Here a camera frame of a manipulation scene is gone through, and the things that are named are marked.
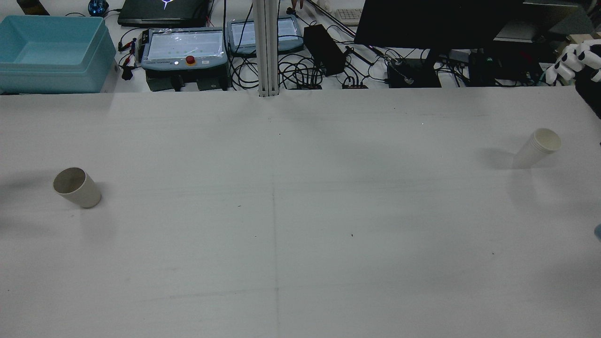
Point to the flat black device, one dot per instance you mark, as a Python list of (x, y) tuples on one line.
[(33, 6)]

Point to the white paper cups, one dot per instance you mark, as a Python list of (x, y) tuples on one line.
[(540, 148)]

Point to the white keyboard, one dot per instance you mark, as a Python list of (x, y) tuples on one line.
[(350, 16)]

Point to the beige paper cup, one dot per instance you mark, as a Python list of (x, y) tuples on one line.
[(77, 188)]

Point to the teach pendant with red button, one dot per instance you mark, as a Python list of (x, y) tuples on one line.
[(183, 47)]

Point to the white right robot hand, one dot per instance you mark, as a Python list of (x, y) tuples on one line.
[(575, 58)]

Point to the grey flat case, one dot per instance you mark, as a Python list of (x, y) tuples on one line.
[(549, 21)]

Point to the black computer monitor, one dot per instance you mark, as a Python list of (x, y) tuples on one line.
[(436, 21)]

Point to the black pendant holder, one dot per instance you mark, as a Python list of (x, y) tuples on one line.
[(188, 80)]

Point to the blue round gadget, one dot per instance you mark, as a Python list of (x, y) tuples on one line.
[(98, 7)]

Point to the grey teach pendant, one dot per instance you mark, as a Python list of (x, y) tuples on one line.
[(288, 33)]

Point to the red and black clip leads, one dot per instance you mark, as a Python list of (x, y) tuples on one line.
[(127, 58)]

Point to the small black box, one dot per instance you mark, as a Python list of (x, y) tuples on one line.
[(415, 75)]

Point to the black electronics box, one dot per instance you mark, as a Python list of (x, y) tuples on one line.
[(504, 65)]

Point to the black power brick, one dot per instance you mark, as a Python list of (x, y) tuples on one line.
[(324, 49)]

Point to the light blue plastic bin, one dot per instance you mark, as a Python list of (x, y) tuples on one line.
[(51, 51)]

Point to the aluminium profile post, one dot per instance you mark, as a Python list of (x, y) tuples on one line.
[(266, 47)]

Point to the black laptop with logo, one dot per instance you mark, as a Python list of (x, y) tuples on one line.
[(159, 14)]

